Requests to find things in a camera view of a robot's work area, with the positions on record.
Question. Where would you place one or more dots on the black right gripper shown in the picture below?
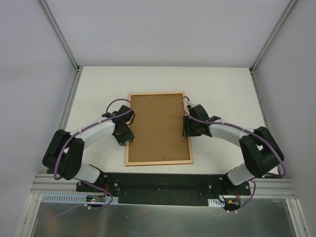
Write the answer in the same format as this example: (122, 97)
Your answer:
(187, 129)

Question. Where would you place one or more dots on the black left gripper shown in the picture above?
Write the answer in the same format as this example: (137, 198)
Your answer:
(126, 138)

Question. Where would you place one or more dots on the brown backing board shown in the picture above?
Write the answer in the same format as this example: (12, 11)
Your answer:
(158, 128)

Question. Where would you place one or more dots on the wooden picture frame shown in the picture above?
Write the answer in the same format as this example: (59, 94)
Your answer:
(127, 163)

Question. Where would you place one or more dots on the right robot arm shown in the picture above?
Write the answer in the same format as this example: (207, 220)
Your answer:
(260, 151)

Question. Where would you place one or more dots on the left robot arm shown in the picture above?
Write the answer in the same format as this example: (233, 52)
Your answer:
(65, 151)

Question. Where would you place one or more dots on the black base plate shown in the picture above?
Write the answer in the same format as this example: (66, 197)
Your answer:
(166, 189)

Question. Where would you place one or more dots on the right white cable duct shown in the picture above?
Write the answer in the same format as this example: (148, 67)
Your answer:
(216, 203)

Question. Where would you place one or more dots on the white cable duct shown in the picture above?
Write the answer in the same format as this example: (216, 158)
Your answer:
(216, 203)
(79, 199)

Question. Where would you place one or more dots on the left aluminium corner post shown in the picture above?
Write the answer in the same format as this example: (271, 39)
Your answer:
(58, 33)

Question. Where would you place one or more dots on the aluminium corner post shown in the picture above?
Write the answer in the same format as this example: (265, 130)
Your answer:
(273, 34)
(58, 33)

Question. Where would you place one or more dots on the left white cable duct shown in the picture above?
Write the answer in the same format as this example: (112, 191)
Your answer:
(79, 199)

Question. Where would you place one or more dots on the aluminium front rail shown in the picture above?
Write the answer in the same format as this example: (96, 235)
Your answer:
(265, 188)

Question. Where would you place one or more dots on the right aluminium corner post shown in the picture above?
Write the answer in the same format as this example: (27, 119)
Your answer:
(273, 34)

